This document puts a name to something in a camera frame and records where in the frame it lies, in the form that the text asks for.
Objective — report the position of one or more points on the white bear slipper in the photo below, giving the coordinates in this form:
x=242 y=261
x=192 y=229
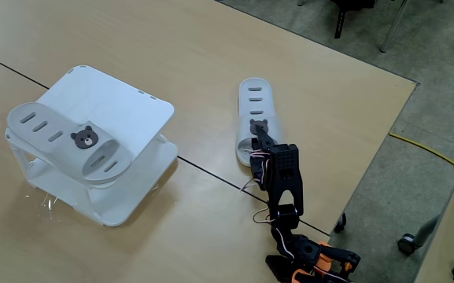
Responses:
x=246 y=106
x=65 y=155

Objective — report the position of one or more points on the white two-tier plastic box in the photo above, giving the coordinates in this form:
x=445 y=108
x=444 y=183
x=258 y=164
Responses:
x=132 y=114

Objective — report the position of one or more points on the small black caster wheel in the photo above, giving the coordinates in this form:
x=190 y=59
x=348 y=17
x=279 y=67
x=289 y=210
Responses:
x=340 y=223

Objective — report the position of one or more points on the black chair part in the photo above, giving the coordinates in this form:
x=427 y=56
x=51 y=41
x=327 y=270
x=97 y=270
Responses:
x=340 y=23

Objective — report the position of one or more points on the metal chair leg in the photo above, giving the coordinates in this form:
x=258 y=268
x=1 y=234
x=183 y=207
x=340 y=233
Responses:
x=393 y=25
x=301 y=2

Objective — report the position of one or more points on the grey table leg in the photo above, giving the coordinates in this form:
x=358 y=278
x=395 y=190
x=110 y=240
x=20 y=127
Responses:
x=427 y=231

